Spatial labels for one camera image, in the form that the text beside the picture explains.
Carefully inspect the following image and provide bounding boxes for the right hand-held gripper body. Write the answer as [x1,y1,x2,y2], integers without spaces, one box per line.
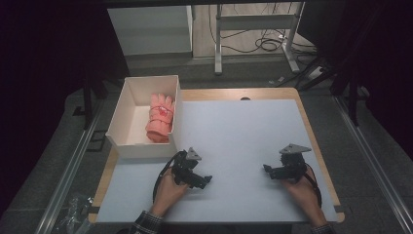
[278,143,313,183]

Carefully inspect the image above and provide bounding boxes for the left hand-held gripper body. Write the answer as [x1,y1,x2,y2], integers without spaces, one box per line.
[170,146,203,187]

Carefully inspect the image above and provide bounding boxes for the white box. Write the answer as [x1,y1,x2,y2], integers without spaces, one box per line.
[105,75,181,159]

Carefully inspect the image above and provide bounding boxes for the person's left hand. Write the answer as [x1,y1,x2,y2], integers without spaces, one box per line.
[150,168,191,218]

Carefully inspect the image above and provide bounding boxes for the person's right hand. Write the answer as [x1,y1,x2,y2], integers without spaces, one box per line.
[281,172,328,227]

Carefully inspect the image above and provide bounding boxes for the pale table mat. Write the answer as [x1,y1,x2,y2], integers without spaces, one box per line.
[95,98,339,224]

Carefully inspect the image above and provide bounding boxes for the black stand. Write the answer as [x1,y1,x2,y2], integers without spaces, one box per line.
[330,58,369,127]
[72,76,110,131]

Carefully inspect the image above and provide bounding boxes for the white power strip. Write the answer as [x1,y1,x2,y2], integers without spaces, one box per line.
[306,65,324,81]

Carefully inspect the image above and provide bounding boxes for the crumpled clear plastic bag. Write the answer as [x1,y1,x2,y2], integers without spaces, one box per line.
[53,193,95,234]

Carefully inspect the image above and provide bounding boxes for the white cabinet panel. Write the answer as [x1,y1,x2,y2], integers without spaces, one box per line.
[106,5,194,57]

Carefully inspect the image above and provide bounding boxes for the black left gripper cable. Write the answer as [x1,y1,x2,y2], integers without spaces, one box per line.
[152,150,188,204]

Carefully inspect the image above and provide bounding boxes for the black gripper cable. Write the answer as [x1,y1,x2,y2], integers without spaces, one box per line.
[304,162,323,209]
[152,150,188,204]

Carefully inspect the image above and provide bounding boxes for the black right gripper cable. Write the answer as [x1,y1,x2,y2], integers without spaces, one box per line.
[304,162,323,209]

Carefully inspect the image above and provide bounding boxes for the aluminium rail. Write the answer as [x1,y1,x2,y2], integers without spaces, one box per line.
[34,100,108,234]
[334,96,413,234]

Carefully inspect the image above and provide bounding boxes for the black floor cables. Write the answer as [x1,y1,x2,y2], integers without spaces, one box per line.
[208,3,318,57]

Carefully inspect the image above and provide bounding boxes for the white metal desk frame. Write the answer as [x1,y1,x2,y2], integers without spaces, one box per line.
[213,1,306,76]

